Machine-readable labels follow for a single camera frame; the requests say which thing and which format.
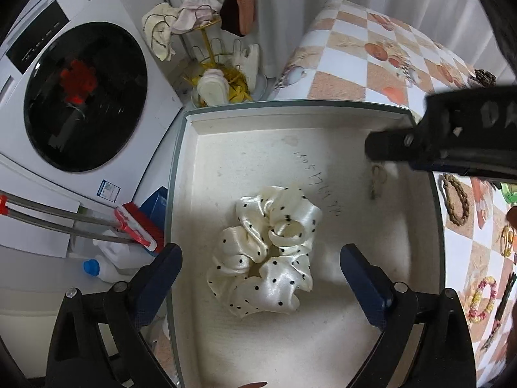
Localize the cream cloth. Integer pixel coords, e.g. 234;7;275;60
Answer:
141;3;178;62

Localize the yellow tangled cord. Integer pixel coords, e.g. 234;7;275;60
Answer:
221;67;252;102

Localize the dark scrunchie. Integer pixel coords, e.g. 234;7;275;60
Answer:
470;69;497;87

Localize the long dark hair clip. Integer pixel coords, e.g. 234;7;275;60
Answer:
480;273;517;352

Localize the brown braided hair tie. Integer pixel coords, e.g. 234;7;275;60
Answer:
439;173;469;227

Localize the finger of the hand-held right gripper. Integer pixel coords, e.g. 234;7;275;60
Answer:
364;124;429;169

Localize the floral hair tie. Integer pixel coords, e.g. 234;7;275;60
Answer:
468;276;498;324

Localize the checkered tablecloth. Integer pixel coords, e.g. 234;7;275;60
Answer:
269;0;517;388

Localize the blue box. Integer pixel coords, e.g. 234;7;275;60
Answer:
139;186;169;231

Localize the white bottle blue cap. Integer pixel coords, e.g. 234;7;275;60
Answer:
83;256;134;284

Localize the gold wire rack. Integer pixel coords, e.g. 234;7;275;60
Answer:
178;0;253;103

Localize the brown slipper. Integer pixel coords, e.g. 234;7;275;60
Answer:
221;0;257;37

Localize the pink cloth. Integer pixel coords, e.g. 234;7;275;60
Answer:
172;0;223;35

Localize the white plastic jug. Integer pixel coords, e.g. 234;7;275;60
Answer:
93;228;150;269

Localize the red broom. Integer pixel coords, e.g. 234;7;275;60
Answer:
0;194;166;251

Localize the yellow hair tie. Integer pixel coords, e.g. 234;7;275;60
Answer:
500;225;517;257

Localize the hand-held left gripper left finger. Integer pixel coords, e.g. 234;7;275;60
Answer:
46;242;184;388

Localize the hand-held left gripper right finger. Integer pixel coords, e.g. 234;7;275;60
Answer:
340;243;477;388

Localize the white jewelry box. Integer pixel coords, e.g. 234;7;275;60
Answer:
164;99;447;388

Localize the cream polka dot scrunchie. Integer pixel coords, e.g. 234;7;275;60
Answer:
207;186;324;319

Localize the white slipper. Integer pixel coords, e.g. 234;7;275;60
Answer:
197;69;231;108

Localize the white washing machine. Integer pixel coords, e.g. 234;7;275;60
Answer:
0;0;184;259

